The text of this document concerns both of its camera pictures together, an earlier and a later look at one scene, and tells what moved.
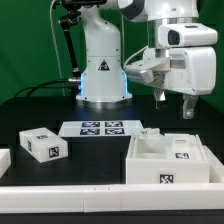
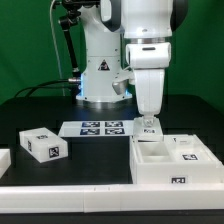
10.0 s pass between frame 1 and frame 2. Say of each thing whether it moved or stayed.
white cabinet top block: stayed
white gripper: moved
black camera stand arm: stayed
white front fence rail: stayed
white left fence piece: stayed
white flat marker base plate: stayed
